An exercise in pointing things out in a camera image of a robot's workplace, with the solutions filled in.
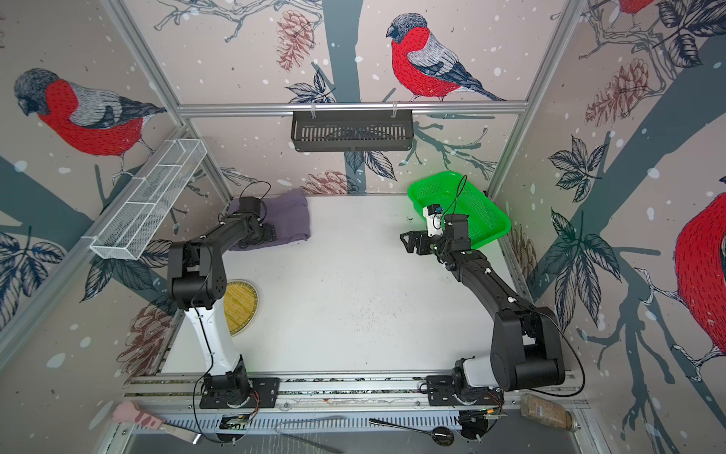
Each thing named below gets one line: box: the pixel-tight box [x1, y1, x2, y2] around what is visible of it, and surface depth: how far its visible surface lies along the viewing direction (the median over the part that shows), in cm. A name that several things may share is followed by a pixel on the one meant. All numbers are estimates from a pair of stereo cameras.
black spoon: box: [368, 418, 455, 447], surface depth 68 cm
